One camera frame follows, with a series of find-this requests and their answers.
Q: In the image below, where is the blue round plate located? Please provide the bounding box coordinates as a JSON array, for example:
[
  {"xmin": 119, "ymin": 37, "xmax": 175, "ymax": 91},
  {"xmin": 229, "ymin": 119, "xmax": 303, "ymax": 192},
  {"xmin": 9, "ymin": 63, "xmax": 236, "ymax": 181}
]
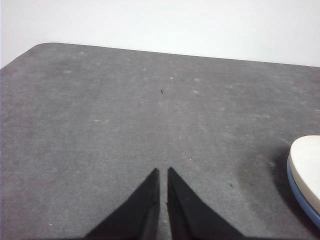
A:
[{"xmin": 286, "ymin": 154, "xmax": 320, "ymax": 230}]

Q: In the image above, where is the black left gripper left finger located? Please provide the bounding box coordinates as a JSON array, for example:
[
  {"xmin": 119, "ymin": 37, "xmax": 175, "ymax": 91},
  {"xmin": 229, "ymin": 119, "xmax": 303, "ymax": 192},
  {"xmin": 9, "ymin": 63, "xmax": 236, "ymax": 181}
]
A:
[{"xmin": 84, "ymin": 167, "xmax": 161, "ymax": 240}]

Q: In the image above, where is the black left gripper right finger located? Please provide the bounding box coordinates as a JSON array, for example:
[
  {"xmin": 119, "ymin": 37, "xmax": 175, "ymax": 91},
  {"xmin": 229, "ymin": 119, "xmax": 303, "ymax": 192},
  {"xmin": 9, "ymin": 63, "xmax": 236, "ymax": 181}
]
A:
[{"xmin": 166, "ymin": 166, "xmax": 245, "ymax": 240}]

